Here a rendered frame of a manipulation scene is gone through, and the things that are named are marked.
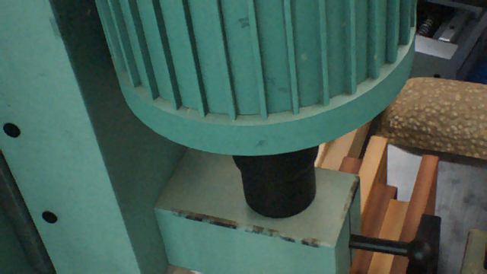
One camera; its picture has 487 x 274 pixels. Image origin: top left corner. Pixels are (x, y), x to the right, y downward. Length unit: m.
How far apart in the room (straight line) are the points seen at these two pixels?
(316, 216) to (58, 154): 0.18
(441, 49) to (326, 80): 0.72
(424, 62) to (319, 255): 0.60
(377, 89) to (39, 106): 0.20
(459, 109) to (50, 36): 0.45
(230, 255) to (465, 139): 0.29
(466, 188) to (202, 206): 0.28
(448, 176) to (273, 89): 0.40
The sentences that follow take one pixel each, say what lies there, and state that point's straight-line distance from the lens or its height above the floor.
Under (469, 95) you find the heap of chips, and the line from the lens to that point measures 0.80.
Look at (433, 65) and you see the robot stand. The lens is 1.11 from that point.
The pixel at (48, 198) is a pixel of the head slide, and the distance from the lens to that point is 0.57.
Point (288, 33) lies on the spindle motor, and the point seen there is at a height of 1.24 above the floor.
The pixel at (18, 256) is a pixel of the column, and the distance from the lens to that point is 0.63.
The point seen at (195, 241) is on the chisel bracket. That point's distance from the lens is 0.59.
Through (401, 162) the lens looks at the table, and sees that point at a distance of 0.78.
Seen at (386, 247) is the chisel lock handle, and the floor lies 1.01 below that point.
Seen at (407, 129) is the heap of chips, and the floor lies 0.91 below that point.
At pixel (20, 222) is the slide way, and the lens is 0.60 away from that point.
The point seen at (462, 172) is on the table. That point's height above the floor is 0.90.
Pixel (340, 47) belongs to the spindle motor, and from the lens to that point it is 0.39.
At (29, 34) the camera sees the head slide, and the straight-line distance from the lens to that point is 0.46.
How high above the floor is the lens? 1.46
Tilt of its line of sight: 44 degrees down
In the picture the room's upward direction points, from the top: 9 degrees counter-clockwise
